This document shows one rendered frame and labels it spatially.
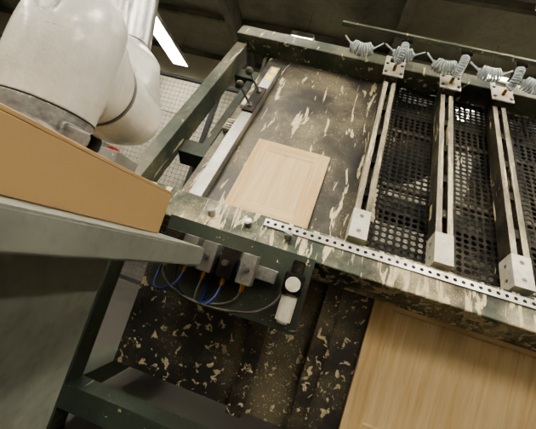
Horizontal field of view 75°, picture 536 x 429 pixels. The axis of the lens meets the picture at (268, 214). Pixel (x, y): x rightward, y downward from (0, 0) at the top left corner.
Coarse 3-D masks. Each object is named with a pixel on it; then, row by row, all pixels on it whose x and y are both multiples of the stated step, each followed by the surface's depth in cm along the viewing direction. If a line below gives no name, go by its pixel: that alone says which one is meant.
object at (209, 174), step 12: (276, 72) 177; (264, 84) 169; (264, 96) 166; (240, 120) 151; (228, 132) 146; (240, 132) 146; (228, 144) 141; (216, 156) 136; (228, 156) 140; (204, 168) 132; (216, 168) 132; (204, 180) 128; (192, 192) 124; (204, 192) 126
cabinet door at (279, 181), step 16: (256, 144) 145; (272, 144) 146; (256, 160) 139; (272, 160) 140; (288, 160) 141; (304, 160) 141; (320, 160) 142; (240, 176) 133; (256, 176) 134; (272, 176) 135; (288, 176) 135; (304, 176) 136; (320, 176) 136; (240, 192) 128; (256, 192) 129; (272, 192) 130; (288, 192) 130; (304, 192) 130; (240, 208) 124; (256, 208) 124; (272, 208) 125; (288, 208) 125; (304, 208) 126; (304, 224) 121
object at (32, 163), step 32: (0, 128) 32; (32, 128) 35; (0, 160) 33; (32, 160) 36; (64, 160) 40; (96, 160) 45; (0, 192) 34; (32, 192) 37; (64, 192) 41; (96, 192) 47; (128, 192) 54; (160, 192) 64; (128, 224) 57; (160, 224) 67
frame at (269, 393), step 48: (144, 288) 140; (336, 288) 126; (96, 336) 123; (144, 336) 137; (192, 336) 135; (240, 336) 133; (288, 336) 131; (336, 336) 129; (96, 384) 119; (192, 384) 132; (240, 384) 124; (288, 384) 128; (336, 384) 127
